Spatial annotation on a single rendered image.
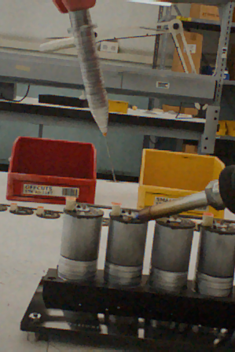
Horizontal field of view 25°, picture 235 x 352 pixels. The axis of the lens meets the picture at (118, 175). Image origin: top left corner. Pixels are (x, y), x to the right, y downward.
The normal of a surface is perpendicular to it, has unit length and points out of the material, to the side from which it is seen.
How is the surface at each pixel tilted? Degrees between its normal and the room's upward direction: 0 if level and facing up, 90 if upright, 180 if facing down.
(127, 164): 90
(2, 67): 90
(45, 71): 90
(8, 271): 0
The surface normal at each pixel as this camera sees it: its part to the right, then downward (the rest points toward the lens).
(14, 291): 0.11, -0.98
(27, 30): 0.07, 0.18
